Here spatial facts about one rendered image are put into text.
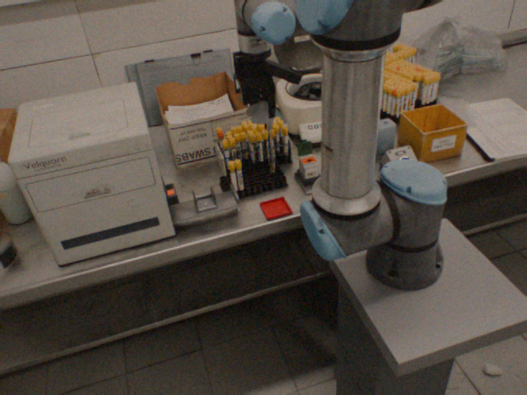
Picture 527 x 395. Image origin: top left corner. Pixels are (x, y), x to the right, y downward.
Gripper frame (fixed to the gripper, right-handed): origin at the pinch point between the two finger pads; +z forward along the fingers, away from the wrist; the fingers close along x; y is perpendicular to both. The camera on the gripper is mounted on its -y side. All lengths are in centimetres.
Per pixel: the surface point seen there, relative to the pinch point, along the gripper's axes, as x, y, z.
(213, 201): 8.2, 18.6, 13.3
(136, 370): -17, 57, 106
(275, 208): 12.3, 3.7, 17.5
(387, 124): 1.4, -33.4, 7.6
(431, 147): 10.1, -42.4, 12.5
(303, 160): 5.2, -7.0, 10.0
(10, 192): -9, 66, 8
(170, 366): -14, 44, 106
